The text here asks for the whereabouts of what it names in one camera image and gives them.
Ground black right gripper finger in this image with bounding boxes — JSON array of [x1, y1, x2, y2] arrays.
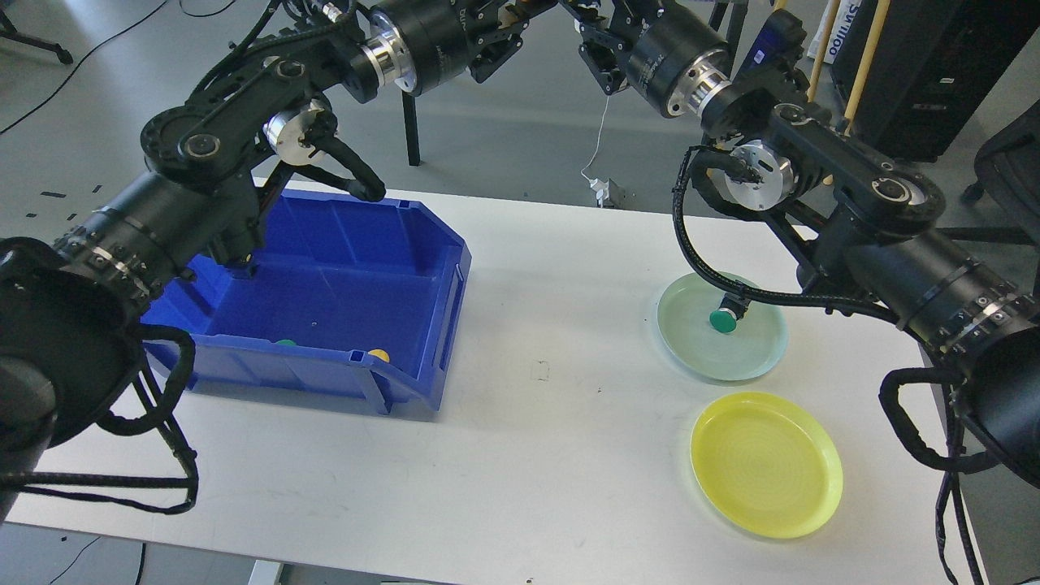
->
[[577, 24, 631, 96]]

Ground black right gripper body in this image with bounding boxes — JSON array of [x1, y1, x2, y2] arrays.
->
[[561, 1, 730, 118]]

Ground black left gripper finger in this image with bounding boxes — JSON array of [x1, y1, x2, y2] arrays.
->
[[470, 21, 528, 83]]

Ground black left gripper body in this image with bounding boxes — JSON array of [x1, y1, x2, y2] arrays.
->
[[382, 1, 557, 97]]

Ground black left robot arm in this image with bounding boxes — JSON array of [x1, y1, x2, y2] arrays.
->
[[2, 1, 553, 515]]

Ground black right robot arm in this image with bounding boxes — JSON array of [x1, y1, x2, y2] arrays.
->
[[564, 1, 1038, 584]]

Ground light green plate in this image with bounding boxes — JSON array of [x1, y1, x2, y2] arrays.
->
[[655, 273, 790, 382]]

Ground yellow plate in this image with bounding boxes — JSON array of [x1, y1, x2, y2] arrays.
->
[[688, 390, 844, 540]]

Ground black stool legs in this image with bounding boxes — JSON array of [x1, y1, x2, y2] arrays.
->
[[401, 93, 421, 167]]

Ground black easel legs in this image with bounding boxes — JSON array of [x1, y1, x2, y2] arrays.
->
[[708, 1, 749, 39]]

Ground white power plug block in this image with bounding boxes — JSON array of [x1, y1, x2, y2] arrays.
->
[[588, 178, 626, 210]]

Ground wooden pole middle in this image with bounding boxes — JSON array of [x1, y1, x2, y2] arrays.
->
[[807, 0, 842, 102]]

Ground wooden pole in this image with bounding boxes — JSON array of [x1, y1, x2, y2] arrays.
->
[[807, 0, 842, 102], [840, 0, 891, 136]]

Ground white printed bag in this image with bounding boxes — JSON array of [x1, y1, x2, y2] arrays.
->
[[805, 0, 863, 63]]

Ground wooden pole right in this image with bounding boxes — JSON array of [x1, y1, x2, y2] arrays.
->
[[840, 0, 891, 136]]

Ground blue plastic storage bin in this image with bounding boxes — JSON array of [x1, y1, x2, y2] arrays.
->
[[142, 190, 471, 414]]

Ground black cabinet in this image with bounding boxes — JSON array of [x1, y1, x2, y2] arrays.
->
[[851, 1, 1039, 162]]

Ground white cable on floor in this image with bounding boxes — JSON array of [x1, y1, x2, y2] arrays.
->
[[579, 93, 612, 184]]

